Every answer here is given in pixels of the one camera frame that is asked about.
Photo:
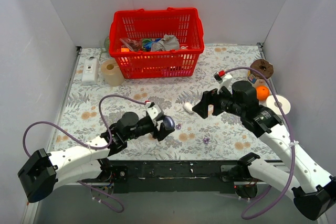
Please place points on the floral table cloth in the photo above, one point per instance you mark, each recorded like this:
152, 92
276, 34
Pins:
89, 108

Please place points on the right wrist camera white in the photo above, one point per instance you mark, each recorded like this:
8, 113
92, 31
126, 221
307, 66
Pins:
224, 79

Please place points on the crumpled grey bag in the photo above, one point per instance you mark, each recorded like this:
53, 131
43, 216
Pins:
167, 43

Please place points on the brown lidded jar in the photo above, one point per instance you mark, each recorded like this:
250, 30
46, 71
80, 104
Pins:
262, 66

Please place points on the orange fruit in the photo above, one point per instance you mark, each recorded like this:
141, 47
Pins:
262, 93

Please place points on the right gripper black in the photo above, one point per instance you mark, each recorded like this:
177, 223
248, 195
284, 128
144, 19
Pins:
213, 102

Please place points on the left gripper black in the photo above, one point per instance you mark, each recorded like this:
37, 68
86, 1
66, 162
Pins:
157, 128

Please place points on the beige tape roll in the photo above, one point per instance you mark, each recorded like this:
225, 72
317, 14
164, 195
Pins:
111, 73

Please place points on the red plastic shopping basket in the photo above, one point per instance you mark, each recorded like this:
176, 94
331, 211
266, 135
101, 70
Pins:
184, 23

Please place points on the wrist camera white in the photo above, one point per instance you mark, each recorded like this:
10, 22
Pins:
152, 109
224, 79

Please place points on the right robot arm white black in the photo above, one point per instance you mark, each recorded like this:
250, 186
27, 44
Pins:
311, 187

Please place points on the white toilet paper roll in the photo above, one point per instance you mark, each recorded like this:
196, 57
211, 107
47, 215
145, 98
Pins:
284, 104

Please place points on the purple earbud charging case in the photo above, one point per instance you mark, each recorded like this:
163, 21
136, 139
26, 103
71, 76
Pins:
169, 122

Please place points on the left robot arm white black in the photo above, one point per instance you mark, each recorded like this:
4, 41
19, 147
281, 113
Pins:
44, 172

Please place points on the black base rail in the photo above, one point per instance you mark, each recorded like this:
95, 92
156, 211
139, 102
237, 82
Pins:
225, 177

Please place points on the white earbud charging case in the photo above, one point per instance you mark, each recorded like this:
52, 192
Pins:
188, 107

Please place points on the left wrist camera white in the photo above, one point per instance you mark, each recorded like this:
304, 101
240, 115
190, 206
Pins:
152, 109

